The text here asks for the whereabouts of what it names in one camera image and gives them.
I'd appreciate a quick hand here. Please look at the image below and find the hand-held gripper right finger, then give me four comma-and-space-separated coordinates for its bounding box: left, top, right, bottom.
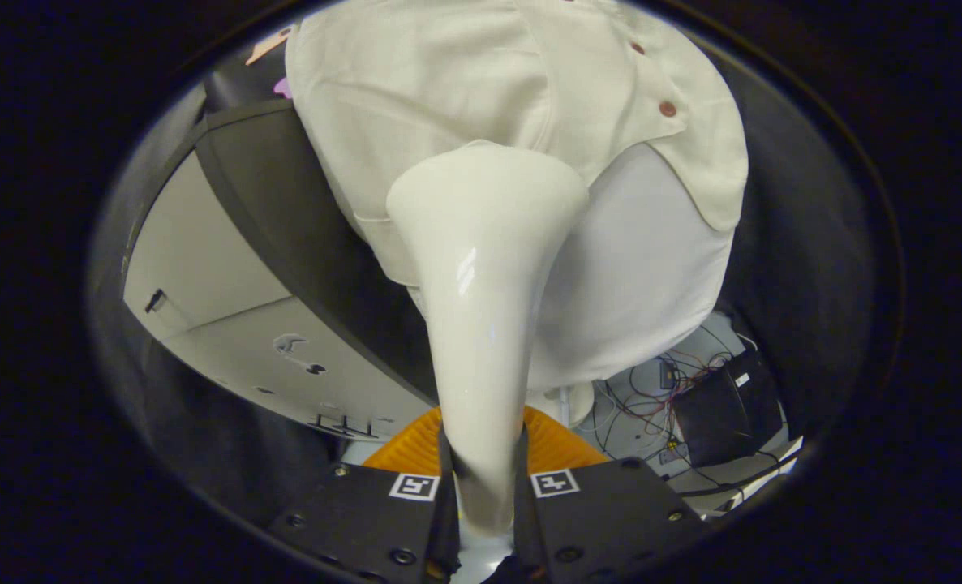
518, 406, 705, 583

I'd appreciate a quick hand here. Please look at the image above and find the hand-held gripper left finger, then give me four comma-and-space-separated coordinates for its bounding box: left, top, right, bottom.
268, 406, 459, 584

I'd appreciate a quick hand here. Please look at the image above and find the white garment steamer head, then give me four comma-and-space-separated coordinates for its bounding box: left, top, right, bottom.
385, 140, 590, 540

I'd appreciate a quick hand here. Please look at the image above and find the cream button shirt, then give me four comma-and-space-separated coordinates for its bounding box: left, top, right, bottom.
285, 0, 749, 289

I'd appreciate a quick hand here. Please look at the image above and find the white round stand base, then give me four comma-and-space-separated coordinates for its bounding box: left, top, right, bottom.
526, 381, 597, 428

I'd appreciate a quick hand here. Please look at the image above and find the black box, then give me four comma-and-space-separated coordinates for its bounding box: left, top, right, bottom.
672, 349, 784, 469

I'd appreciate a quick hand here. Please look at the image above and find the white flat board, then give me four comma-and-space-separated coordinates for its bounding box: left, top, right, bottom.
676, 436, 804, 516

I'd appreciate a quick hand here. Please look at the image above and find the white mannequin torso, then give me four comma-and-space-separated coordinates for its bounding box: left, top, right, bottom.
526, 142, 733, 390

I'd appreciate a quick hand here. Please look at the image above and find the grey cabinet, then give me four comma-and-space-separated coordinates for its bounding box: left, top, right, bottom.
122, 99, 441, 443

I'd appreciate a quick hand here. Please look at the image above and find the tangle of floor cables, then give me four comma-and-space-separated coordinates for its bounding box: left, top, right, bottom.
595, 324, 762, 487

